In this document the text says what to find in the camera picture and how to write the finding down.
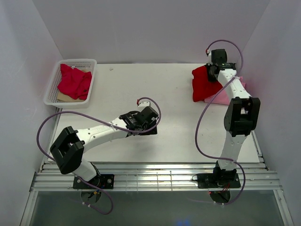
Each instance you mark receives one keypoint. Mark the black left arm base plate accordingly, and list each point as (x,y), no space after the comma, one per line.
(103,181)

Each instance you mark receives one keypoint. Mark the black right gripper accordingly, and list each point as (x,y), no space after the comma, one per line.
(209,66)

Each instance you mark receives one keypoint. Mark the white plastic basket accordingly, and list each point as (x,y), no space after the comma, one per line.
(87,65)

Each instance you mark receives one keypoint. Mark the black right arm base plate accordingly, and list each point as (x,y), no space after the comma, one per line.
(209,180)

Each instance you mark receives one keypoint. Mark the crimson shirt in basket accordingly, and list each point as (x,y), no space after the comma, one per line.
(75,82)

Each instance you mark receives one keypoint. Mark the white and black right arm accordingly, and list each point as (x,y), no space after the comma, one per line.
(239,121)

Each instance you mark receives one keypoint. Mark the red t shirt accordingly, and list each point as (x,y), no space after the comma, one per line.
(203,88)

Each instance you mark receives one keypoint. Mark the beige cloth in basket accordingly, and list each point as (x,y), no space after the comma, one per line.
(65,98)

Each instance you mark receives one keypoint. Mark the folded pink t shirt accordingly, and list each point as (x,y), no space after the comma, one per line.
(222,98)

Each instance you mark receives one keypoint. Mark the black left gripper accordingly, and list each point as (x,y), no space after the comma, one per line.
(153,132)

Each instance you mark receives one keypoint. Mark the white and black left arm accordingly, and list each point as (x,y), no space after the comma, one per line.
(71,144)

